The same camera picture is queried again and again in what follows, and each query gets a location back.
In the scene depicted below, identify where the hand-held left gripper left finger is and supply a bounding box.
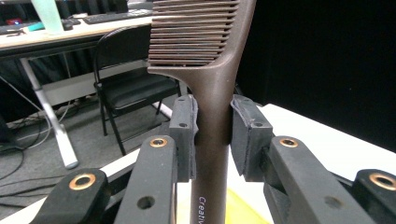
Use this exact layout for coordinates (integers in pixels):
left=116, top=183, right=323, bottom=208
left=113, top=94, right=199, bottom=224

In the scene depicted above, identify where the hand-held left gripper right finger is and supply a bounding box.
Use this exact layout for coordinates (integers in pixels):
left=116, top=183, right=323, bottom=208
left=231, top=93, right=377, bottom=224

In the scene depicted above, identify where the black spatula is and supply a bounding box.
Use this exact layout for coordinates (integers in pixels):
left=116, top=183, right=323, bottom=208
left=147, top=0, right=258, bottom=224

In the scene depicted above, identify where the white table mat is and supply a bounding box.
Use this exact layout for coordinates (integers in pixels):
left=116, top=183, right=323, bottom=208
left=0, top=104, right=396, bottom=224

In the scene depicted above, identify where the black folding chair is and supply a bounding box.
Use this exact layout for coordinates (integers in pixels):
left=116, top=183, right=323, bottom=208
left=92, top=24, right=189, bottom=157

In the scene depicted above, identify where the dark curtain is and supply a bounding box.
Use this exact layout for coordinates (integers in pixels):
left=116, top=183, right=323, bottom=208
left=236, top=0, right=396, bottom=153

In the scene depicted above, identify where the white desk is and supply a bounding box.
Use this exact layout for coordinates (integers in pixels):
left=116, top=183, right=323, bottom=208
left=0, top=13, right=176, bottom=171

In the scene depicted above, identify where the black keyboard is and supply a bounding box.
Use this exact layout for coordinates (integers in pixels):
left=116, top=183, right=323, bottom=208
left=82, top=8, right=154, bottom=26

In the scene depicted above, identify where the small teal object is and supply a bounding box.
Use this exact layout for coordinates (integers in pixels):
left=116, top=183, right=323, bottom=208
left=27, top=21, right=47, bottom=33

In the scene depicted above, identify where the bundle of floor cables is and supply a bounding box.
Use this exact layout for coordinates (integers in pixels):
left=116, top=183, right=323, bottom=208
left=0, top=74, right=73, bottom=208

